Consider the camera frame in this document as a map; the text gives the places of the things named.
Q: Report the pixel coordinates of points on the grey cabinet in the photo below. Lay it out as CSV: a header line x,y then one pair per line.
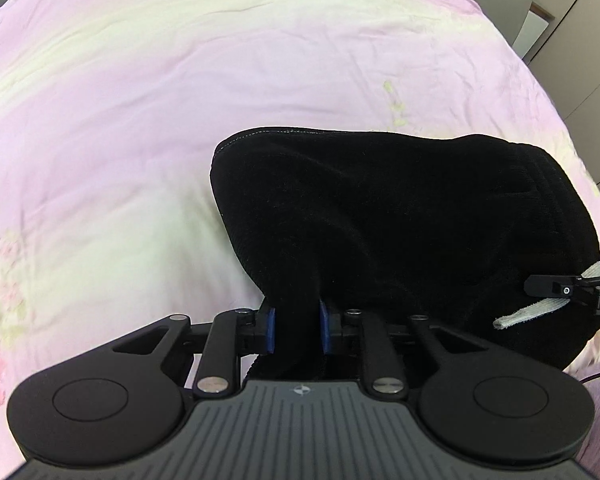
x,y
580,60

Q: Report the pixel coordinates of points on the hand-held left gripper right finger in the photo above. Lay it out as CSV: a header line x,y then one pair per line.
x,y
325,332

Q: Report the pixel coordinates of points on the pink floral bedsheet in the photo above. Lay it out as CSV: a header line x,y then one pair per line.
x,y
180,85

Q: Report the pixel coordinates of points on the black pants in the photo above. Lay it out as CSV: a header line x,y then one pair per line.
x,y
390,220

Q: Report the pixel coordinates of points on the beige chair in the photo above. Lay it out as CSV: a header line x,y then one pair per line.
x,y
502,0

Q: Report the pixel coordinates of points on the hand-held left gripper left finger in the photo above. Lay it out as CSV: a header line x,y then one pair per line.
x,y
270,330

